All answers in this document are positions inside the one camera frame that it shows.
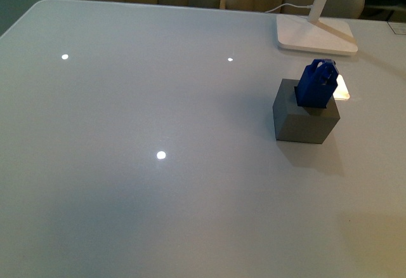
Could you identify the blue handled part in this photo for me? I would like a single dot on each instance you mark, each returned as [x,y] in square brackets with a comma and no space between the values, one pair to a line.
[317,84]

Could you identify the white desk lamp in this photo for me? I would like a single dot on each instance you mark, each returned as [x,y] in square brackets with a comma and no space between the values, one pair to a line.
[315,34]

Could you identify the gray cube base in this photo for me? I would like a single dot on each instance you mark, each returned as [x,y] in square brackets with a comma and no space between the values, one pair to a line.
[294,123]

